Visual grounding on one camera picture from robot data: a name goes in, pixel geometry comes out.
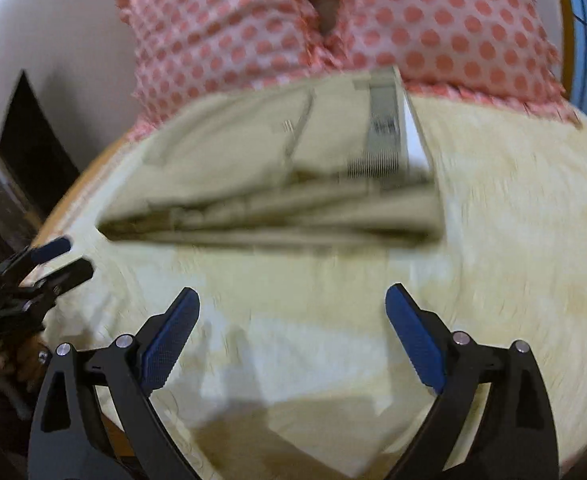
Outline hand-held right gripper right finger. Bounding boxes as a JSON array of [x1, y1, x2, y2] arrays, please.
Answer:
[[385, 283, 560, 480]]

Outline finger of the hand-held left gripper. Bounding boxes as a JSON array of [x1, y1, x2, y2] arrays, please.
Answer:
[[0, 236, 73, 277], [18, 259, 96, 301]]

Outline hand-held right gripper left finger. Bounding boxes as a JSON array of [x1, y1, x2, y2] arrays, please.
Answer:
[[28, 287, 202, 480]]

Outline beige pants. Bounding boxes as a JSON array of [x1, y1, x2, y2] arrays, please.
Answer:
[[96, 66, 447, 251]]

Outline person's left hand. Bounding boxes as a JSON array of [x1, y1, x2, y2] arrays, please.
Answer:
[[0, 331, 49, 393]]

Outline pale yellow blanket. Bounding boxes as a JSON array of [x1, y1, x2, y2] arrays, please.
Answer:
[[32, 94, 587, 480]]

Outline pink polka dot pillow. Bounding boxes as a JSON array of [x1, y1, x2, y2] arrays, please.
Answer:
[[116, 0, 583, 142]]

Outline wooden bed frame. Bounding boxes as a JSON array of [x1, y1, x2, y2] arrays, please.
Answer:
[[32, 132, 142, 248]]

